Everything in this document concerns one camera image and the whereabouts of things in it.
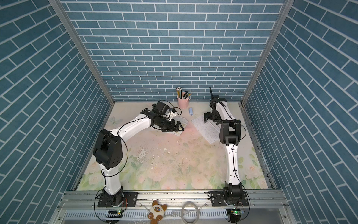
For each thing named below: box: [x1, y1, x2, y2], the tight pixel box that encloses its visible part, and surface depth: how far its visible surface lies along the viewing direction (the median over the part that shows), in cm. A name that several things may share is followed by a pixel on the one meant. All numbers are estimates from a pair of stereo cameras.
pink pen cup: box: [177, 91, 191, 110], surface depth 114 cm
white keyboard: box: [191, 114, 221, 145], surface depth 106 cm
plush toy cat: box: [148, 200, 167, 224], surface depth 69 cm
